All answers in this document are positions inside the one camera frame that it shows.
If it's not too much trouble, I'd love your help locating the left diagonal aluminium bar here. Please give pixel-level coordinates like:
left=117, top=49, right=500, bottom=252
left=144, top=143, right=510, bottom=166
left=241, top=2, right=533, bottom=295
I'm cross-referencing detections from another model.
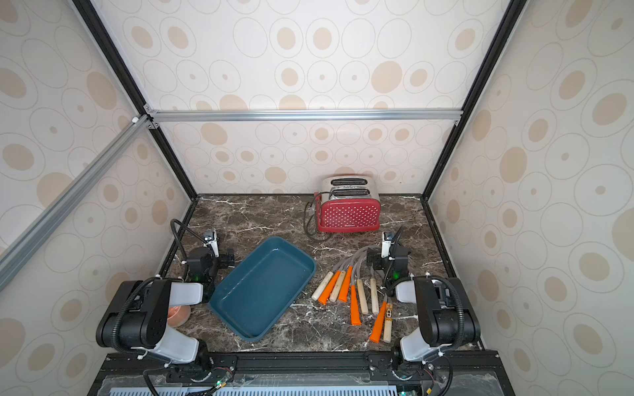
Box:
left=1, top=115, right=150, bottom=289

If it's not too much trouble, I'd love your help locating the pink plastic cup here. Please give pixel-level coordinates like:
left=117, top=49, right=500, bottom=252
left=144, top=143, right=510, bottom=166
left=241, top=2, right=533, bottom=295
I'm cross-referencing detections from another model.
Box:
left=168, top=305, right=192, bottom=328

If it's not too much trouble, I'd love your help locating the wooden handle sickle labelled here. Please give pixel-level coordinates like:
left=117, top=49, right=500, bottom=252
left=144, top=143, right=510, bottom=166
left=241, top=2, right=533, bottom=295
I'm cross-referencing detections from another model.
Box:
left=382, top=297, right=393, bottom=344

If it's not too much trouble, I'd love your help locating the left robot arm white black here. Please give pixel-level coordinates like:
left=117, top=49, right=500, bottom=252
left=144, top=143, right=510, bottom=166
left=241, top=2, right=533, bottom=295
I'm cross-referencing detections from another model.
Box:
left=95, top=219, right=234, bottom=370

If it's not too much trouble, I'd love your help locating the red polka dot toaster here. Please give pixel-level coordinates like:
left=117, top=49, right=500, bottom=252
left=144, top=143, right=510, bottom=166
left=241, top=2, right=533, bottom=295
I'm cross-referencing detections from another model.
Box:
left=315, top=174, right=381, bottom=234

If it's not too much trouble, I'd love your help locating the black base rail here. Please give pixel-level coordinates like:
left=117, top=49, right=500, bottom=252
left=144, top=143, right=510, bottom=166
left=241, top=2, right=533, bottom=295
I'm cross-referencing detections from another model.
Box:
left=89, top=349, right=514, bottom=395

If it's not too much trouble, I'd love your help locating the orange handle sickle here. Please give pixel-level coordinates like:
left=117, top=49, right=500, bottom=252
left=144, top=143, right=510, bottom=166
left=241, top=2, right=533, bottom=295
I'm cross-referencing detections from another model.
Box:
left=369, top=297, right=387, bottom=343
left=338, top=246, right=370, bottom=302
left=317, top=257, right=353, bottom=305
left=348, top=249, right=372, bottom=327

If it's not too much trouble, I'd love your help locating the black toaster power cord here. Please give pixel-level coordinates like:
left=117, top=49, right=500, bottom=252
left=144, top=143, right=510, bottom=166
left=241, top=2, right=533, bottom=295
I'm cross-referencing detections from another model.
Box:
left=303, top=192, right=328, bottom=239

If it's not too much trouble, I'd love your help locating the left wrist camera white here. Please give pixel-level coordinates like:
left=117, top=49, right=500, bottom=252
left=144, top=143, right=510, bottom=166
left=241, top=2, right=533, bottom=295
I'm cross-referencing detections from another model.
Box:
left=203, top=230, right=220, bottom=257

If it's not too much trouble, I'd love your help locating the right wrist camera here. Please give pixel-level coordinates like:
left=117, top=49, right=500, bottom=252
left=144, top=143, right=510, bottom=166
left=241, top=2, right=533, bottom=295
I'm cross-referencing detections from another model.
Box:
left=381, top=232, right=395, bottom=258

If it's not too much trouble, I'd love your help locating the teal rectangular storage tray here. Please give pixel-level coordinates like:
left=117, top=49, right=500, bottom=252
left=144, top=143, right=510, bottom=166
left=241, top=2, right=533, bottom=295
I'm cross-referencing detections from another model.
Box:
left=208, top=237, right=316, bottom=343

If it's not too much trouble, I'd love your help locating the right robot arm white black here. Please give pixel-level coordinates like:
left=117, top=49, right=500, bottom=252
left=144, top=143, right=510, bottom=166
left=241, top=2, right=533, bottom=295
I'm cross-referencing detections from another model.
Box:
left=367, top=244, right=481, bottom=363

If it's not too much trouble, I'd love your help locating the horizontal aluminium bar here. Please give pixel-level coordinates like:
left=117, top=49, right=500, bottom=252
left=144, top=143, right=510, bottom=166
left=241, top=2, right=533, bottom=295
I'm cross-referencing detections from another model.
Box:
left=150, top=108, right=463, bottom=122

